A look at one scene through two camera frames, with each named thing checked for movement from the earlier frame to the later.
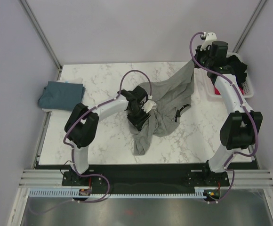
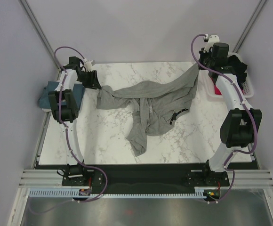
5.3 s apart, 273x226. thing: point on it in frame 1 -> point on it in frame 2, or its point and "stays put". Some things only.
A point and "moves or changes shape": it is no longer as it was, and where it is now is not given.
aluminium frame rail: [54, 178] stays put
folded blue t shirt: [61, 96] stays put
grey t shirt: [170, 94] moves or changes shape
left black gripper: [139, 122] -> [92, 84]
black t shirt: [239, 68] stays put
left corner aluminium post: [37, 25] stays put
